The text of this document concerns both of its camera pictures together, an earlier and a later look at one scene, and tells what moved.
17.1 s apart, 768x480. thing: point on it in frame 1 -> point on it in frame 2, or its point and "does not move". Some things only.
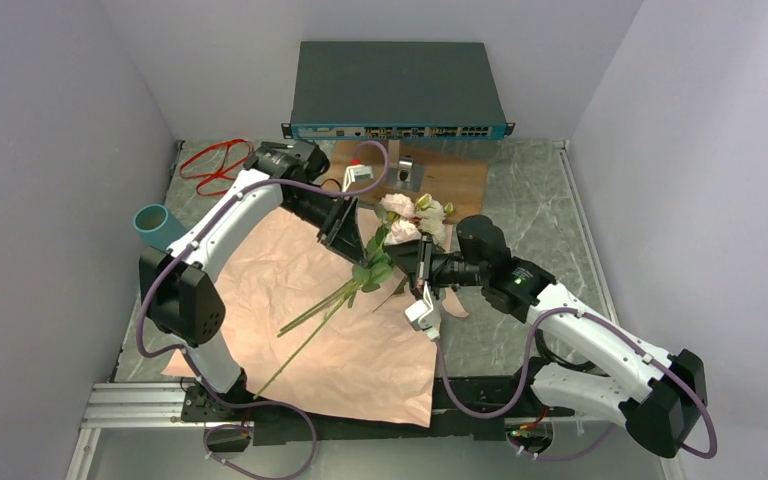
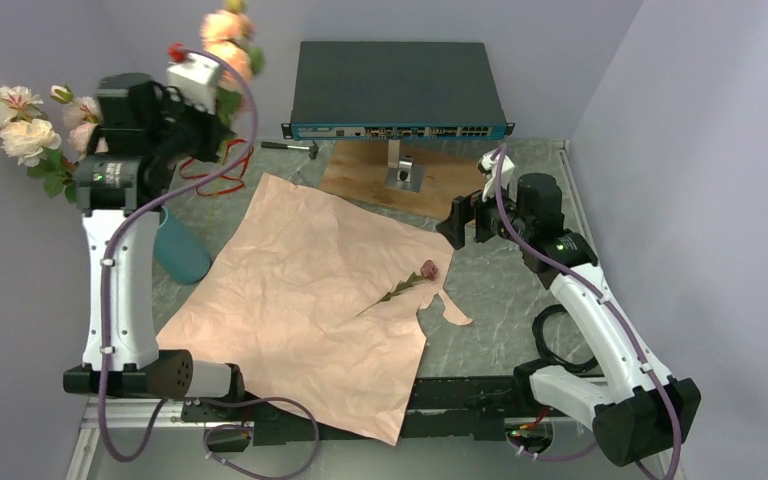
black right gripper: [415, 259] -> [464, 209]
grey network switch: [396, 91] does not move
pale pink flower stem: [399, 224] -> [82, 114]
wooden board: [454, 172] does not move
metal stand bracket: [402, 174] does not move
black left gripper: [342, 231] -> [214, 131]
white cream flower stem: [431, 223] -> [27, 134]
